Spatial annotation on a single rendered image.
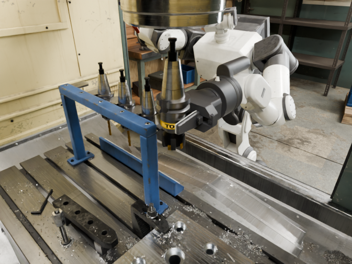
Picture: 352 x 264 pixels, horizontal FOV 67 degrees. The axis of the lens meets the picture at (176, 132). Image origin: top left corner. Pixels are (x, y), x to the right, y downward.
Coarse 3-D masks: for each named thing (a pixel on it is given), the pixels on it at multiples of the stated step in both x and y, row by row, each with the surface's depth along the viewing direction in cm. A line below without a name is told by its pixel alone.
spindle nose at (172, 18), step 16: (128, 0) 36; (144, 0) 34; (160, 0) 34; (176, 0) 34; (192, 0) 34; (208, 0) 35; (224, 0) 38; (128, 16) 38; (144, 16) 36; (160, 16) 35; (176, 16) 35; (192, 16) 35; (208, 16) 36
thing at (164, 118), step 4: (160, 116) 50; (164, 116) 48; (168, 116) 48; (172, 116) 48; (176, 116) 48; (180, 116) 48; (184, 116) 49; (164, 120) 49; (168, 120) 48; (172, 120) 48; (176, 120) 48; (164, 128) 50
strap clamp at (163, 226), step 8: (136, 208) 73; (144, 208) 74; (152, 208) 70; (136, 216) 75; (144, 216) 71; (152, 216) 70; (160, 216) 71; (136, 224) 77; (144, 224) 77; (152, 224) 69; (160, 224) 69; (168, 224) 70; (136, 232) 79; (144, 232) 77; (160, 232) 69
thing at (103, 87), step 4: (104, 72) 87; (100, 76) 86; (104, 76) 86; (100, 80) 86; (104, 80) 86; (100, 84) 87; (104, 84) 87; (108, 84) 88; (100, 88) 87; (104, 88) 87; (108, 88) 88; (100, 92) 88; (104, 92) 88; (108, 92) 88
